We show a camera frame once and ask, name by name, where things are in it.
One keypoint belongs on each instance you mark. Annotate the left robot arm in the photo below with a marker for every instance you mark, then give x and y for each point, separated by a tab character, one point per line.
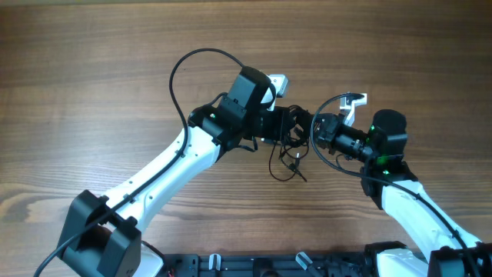
102	235

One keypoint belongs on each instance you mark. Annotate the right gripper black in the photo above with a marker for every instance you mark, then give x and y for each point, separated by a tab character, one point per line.
331	124

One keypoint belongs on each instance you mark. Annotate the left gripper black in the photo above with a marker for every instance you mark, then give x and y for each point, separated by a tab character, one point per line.
281	120

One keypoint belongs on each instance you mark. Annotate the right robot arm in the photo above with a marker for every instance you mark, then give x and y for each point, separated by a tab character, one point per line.
446	249

